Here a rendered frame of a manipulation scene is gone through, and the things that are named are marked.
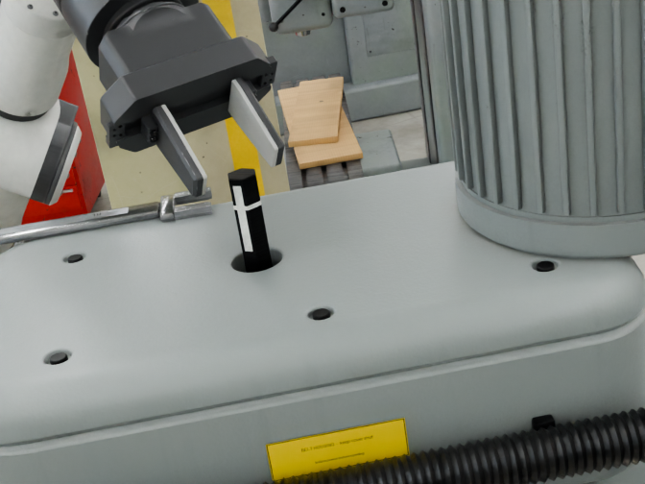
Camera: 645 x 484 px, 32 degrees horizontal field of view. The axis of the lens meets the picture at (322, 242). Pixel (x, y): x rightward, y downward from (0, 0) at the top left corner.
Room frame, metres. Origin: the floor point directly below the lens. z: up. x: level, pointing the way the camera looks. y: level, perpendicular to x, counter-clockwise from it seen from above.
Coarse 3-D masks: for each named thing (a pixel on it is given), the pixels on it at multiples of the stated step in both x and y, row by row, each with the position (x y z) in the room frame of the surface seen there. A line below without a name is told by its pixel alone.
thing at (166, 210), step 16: (208, 192) 0.83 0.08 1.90; (128, 208) 0.82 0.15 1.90; (144, 208) 0.81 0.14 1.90; (160, 208) 0.81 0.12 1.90; (176, 208) 0.80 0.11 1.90; (192, 208) 0.80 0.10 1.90; (208, 208) 0.80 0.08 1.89; (32, 224) 0.82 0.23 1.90; (48, 224) 0.81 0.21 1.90; (64, 224) 0.81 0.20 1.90; (80, 224) 0.81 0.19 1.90; (96, 224) 0.81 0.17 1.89; (112, 224) 0.81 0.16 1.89; (0, 240) 0.80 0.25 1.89; (16, 240) 0.80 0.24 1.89
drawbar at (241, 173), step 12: (240, 168) 0.72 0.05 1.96; (228, 180) 0.70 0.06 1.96; (240, 180) 0.70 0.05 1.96; (252, 180) 0.70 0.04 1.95; (252, 192) 0.70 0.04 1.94; (252, 204) 0.70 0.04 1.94; (252, 216) 0.70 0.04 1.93; (240, 228) 0.70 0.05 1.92; (252, 228) 0.70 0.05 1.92; (264, 228) 0.70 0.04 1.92; (240, 240) 0.70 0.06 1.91; (252, 240) 0.70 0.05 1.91; (264, 240) 0.70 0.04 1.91; (252, 252) 0.70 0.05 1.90; (264, 252) 0.70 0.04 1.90; (252, 264) 0.70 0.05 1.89; (264, 264) 0.70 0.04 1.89
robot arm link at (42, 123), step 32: (0, 32) 0.91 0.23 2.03; (0, 64) 0.92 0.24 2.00; (32, 64) 0.91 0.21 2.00; (64, 64) 0.93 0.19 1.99; (0, 96) 0.93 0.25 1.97; (32, 96) 0.92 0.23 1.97; (0, 128) 0.94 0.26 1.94; (32, 128) 0.95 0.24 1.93; (64, 128) 0.96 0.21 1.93; (0, 160) 0.93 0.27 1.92; (32, 160) 0.93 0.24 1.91; (32, 192) 0.94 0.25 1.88
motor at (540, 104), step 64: (448, 0) 0.70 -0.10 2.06; (512, 0) 0.66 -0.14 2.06; (576, 0) 0.63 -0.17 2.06; (640, 0) 0.63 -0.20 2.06; (448, 64) 0.72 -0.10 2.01; (512, 64) 0.66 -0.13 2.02; (576, 64) 0.63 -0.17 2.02; (640, 64) 0.63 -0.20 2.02; (512, 128) 0.65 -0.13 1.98; (576, 128) 0.64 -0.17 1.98; (640, 128) 0.63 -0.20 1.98; (512, 192) 0.66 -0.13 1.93; (576, 192) 0.64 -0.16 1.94; (640, 192) 0.63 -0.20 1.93; (576, 256) 0.64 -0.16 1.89
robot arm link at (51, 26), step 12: (12, 0) 0.88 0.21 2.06; (24, 0) 0.88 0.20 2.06; (36, 0) 0.89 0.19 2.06; (48, 0) 0.89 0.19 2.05; (12, 12) 0.89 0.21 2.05; (24, 12) 0.88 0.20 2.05; (36, 12) 0.88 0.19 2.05; (48, 12) 0.88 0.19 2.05; (60, 12) 0.89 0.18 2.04; (24, 24) 0.88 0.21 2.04; (36, 24) 0.88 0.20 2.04; (48, 24) 0.88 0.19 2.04; (60, 24) 0.88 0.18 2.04; (48, 36) 0.89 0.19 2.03; (60, 36) 0.89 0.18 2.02
